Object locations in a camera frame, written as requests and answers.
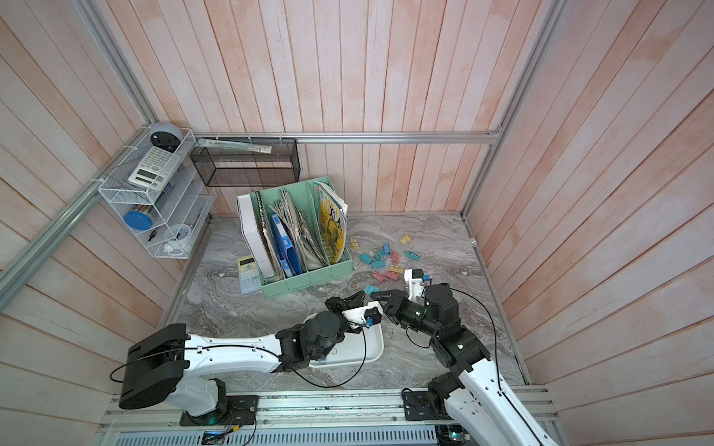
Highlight white calculator on shelf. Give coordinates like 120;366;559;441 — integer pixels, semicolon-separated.
128;147;180;191

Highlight white binder box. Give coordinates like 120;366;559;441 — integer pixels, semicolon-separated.
236;194;275;279

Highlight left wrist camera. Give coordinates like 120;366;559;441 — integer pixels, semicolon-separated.
342;302;383;334

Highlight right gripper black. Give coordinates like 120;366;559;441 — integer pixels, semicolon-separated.
373;290;444;342

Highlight green file organizer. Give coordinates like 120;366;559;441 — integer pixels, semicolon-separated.
249;177;353;297

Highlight white tape dispenser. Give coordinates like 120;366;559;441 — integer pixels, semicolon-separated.
162;224;192;256

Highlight black mesh wall basket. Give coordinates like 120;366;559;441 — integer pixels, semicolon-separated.
191;137;301;189

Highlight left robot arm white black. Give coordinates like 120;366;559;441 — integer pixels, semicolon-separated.
117;292;382;418

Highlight ruler on basket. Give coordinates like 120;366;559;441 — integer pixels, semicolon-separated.
196;139;273;154

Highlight yellow art magazine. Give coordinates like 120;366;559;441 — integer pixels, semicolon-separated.
314;181;349;265

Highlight small desk calculator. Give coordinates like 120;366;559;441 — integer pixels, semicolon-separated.
237;256;261;295

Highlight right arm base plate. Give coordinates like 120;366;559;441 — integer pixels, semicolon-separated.
401;388;447;421

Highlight blue file folder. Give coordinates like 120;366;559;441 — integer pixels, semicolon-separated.
271;214;303;277

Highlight blue lid jar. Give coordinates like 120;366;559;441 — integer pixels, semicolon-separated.
123;204;154;232

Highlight white plastic storage tray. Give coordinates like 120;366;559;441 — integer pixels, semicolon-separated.
310;323;384;369

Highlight white wire wall shelf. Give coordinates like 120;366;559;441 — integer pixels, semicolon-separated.
99;126;216;259

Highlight stack of papers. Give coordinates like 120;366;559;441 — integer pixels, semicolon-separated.
268;190;328;275

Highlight grey round clock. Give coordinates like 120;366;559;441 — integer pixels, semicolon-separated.
149;123;184;153

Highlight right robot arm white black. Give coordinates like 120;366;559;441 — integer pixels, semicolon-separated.
372;284;556;445

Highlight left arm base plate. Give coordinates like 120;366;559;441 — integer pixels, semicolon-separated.
180;395;258;427

